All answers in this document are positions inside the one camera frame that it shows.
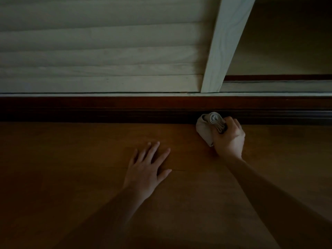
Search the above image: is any person's right hand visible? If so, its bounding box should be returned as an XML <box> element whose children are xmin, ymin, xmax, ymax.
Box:
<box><xmin>210</xmin><ymin>116</ymin><xmax>246</xmax><ymax>160</ymax></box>

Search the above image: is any person's left hand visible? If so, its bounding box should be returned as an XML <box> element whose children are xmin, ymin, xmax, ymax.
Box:
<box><xmin>122</xmin><ymin>141</ymin><xmax>173</xmax><ymax>203</ymax></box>

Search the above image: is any grey cleaning cloth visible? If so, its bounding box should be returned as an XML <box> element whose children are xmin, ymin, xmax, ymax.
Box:
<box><xmin>195</xmin><ymin>111</ymin><xmax>229</xmax><ymax>148</ymax></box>

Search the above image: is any black baseboard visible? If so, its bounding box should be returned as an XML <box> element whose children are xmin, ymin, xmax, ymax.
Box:
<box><xmin>0</xmin><ymin>108</ymin><xmax>332</xmax><ymax>126</ymax></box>

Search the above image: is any person's right forearm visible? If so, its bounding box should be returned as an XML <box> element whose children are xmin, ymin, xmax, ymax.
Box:
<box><xmin>223</xmin><ymin>155</ymin><xmax>332</xmax><ymax>249</ymax></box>

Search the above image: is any person's left forearm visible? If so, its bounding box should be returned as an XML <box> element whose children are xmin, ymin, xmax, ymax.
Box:
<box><xmin>56</xmin><ymin>188</ymin><xmax>148</xmax><ymax>249</ymax></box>

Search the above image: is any brown inner wooden strip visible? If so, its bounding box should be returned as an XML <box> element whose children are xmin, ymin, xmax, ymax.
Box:
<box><xmin>223</xmin><ymin>74</ymin><xmax>332</xmax><ymax>82</ymax></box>

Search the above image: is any cream closet inner panel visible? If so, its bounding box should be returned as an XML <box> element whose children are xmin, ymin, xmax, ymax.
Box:
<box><xmin>226</xmin><ymin>0</ymin><xmax>332</xmax><ymax>75</ymax></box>

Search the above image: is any white louvered sliding door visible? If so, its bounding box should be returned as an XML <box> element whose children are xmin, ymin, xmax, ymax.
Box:
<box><xmin>0</xmin><ymin>0</ymin><xmax>257</xmax><ymax>94</ymax></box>

